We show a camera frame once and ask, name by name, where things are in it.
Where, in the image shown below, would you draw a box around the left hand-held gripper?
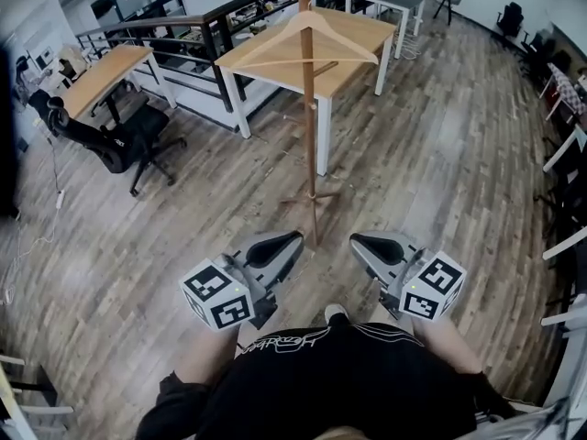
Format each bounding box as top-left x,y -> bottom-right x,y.
179,229 -> 305,334

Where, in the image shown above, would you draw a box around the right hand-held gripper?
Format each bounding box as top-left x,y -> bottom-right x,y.
349,230 -> 468,323

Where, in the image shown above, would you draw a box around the wooden coat stand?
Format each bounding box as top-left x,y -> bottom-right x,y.
279,0 -> 340,248

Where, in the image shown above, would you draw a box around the wooden hanger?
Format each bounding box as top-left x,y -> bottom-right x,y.
227,0 -> 380,71

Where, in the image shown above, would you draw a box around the person's right forearm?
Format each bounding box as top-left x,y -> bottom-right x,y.
411,315 -> 483,379

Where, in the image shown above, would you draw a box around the person's left forearm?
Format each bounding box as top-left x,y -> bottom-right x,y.
176,325 -> 240,390

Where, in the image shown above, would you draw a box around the white shoe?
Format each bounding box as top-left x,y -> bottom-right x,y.
324,303 -> 350,326

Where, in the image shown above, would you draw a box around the person's black T-shirt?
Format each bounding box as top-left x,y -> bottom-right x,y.
137,322 -> 519,440

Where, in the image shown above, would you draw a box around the black office chair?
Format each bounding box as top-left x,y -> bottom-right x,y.
496,1 -> 526,39
519,31 -> 546,64
28,88 -> 187,198

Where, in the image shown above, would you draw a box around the black metal railing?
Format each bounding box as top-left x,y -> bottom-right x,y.
75,0 -> 404,133

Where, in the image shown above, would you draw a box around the square wooden table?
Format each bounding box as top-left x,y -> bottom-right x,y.
214,5 -> 398,177

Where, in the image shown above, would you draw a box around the checkered cloth table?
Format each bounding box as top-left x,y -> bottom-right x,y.
537,60 -> 587,124

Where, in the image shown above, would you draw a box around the long wooden desk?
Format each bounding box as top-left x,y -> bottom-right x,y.
59,44 -> 178,124

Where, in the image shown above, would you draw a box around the white chair black legs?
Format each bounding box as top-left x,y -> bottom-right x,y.
432,0 -> 465,28

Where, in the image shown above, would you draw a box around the cardboard boxes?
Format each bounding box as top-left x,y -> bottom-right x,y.
56,45 -> 89,83

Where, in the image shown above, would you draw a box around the white metal frame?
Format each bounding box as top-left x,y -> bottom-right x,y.
533,125 -> 587,330

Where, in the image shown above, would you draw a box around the bundle of white cables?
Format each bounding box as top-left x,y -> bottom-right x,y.
393,28 -> 422,62

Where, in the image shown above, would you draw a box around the white floor cable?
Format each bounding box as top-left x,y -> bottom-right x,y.
0,207 -> 63,307

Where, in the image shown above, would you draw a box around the glass partition wall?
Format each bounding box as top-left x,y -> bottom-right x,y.
59,0 -> 188,37

